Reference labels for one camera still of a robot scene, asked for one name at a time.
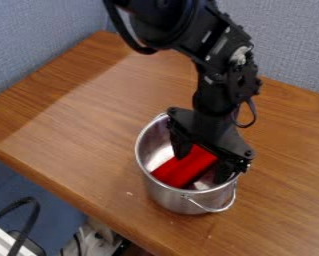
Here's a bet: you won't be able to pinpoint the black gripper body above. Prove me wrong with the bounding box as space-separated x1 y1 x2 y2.
166 106 258 174

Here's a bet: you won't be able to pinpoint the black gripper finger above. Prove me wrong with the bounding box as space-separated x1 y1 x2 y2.
169 125 193 159
214 159 238 184

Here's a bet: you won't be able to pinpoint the red block object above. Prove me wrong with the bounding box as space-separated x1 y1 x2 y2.
151 145 218 189

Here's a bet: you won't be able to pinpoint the metal pot with handle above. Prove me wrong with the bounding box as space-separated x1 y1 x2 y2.
135 113 240 215

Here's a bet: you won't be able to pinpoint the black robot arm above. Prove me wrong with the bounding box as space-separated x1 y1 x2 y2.
102 0 262 182

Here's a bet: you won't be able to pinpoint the white items under table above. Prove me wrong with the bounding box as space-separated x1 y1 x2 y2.
58 218 127 256

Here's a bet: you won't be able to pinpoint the white striped bag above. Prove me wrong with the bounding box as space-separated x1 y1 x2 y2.
0 228 47 256

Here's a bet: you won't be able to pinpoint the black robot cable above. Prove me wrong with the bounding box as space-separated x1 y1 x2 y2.
232 97 260 129

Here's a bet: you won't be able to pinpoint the black bag strap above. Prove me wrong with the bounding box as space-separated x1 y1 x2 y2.
0 196 42 256

